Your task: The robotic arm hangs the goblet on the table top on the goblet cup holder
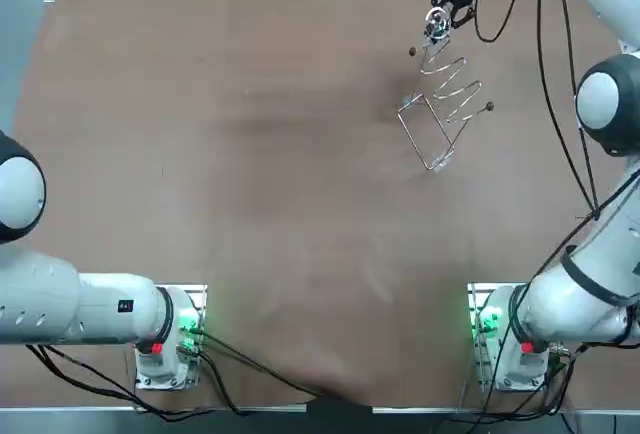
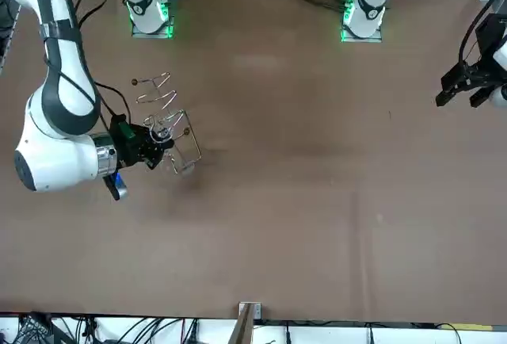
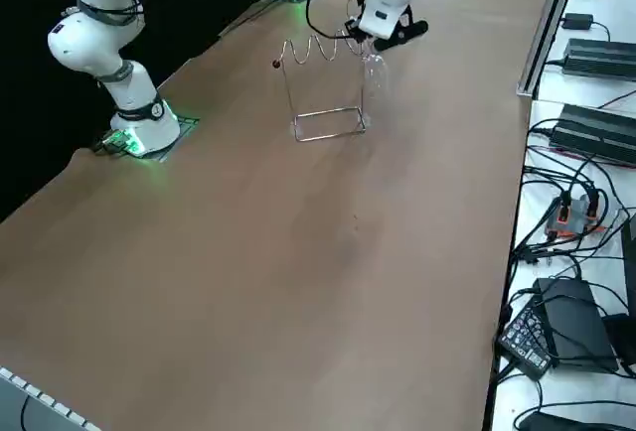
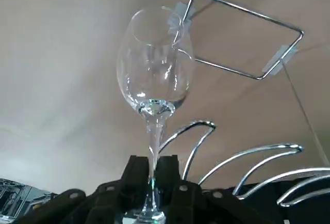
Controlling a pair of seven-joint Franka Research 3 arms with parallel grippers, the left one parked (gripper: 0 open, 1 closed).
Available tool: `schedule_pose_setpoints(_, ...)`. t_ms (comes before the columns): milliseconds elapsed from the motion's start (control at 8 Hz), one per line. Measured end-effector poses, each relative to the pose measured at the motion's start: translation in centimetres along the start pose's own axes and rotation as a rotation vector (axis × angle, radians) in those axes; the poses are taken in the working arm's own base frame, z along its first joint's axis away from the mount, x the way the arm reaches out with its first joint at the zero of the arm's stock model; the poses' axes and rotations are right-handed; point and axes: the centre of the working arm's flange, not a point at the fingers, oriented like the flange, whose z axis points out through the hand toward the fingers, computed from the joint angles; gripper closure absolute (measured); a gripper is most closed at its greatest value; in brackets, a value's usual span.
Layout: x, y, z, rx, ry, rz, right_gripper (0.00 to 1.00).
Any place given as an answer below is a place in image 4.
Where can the grey background equipment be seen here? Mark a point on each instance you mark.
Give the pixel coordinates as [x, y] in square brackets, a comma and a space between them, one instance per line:
[15, 195]

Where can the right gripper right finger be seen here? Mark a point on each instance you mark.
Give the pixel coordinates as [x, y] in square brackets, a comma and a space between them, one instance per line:
[190, 203]

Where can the clear tape piece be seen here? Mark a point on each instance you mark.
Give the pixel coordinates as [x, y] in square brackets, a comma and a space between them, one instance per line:
[180, 8]
[279, 58]

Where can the clear glass goblet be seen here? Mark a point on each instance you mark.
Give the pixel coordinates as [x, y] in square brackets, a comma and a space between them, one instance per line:
[154, 79]

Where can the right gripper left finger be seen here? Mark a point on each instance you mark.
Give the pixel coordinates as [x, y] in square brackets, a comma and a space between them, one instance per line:
[111, 203]

